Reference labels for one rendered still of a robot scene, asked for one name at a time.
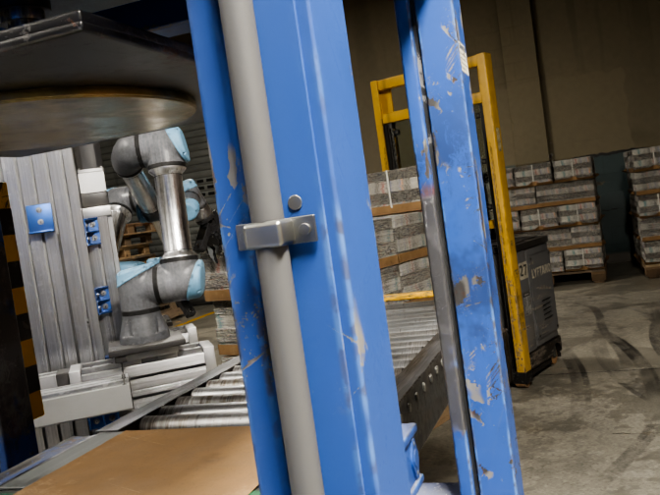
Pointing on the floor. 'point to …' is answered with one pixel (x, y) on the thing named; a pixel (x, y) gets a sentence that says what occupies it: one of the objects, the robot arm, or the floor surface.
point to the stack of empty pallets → (137, 244)
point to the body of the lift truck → (534, 299)
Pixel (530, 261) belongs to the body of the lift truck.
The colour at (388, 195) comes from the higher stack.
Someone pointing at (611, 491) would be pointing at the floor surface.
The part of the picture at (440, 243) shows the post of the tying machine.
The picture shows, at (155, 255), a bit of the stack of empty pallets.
